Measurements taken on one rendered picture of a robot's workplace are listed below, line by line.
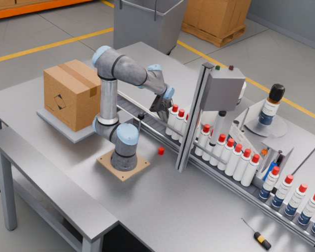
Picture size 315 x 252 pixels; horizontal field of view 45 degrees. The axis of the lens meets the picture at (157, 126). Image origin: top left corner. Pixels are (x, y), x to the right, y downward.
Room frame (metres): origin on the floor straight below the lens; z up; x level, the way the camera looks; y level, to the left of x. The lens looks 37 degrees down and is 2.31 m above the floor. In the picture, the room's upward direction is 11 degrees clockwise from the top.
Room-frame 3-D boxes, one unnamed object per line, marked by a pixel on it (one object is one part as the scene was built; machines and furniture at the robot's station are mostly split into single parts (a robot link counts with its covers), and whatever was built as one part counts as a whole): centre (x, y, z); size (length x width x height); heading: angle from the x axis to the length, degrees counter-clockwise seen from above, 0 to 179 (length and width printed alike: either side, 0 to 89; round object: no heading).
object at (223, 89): (1.60, -0.26, 1.38); 0.17 x 0.10 x 0.19; 111
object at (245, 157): (1.56, -0.49, 0.98); 0.05 x 0.05 x 0.20
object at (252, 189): (1.73, -0.22, 0.86); 1.65 x 0.08 x 0.04; 56
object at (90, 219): (1.65, 0.29, 0.81); 0.90 x 0.90 x 0.04; 54
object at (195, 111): (1.59, -0.17, 1.17); 0.04 x 0.04 x 0.67; 56
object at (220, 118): (1.56, -0.30, 1.18); 0.04 x 0.04 x 0.21
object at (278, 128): (2.14, -0.69, 0.89); 0.31 x 0.31 x 0.01
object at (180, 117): (1.79, -0.12, 0.98); 0.05 x 0.05 x 0.20
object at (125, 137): (1.55, 0.15, 1.00); 0.13 x 0.12 x 0.14; 60
